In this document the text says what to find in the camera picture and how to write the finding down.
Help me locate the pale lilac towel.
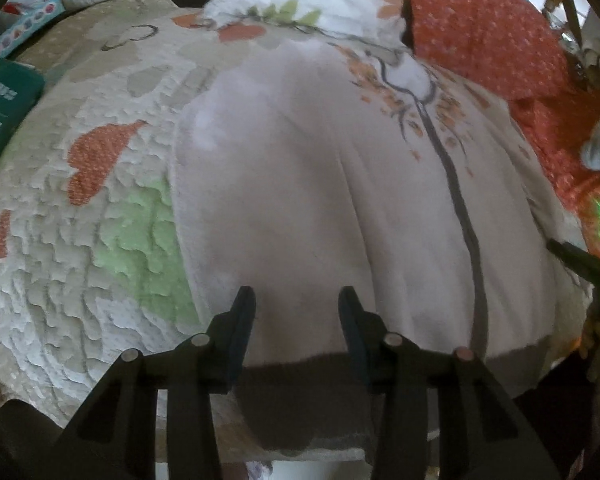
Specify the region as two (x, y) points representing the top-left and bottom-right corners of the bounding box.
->
(168, 39), (556, 461)

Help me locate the quilted heart pattern bedspread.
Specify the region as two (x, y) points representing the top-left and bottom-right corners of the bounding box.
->
(0, 0), (596, 463)

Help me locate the red floral blanket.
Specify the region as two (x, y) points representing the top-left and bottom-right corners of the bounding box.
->
(507, 90), (600, 261)

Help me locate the red floral pillow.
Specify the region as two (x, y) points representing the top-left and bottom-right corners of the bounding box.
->
(411, 0), (571, 100)

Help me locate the dotted light blue box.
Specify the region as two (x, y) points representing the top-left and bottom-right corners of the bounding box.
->
(0, 0), (65, 58)

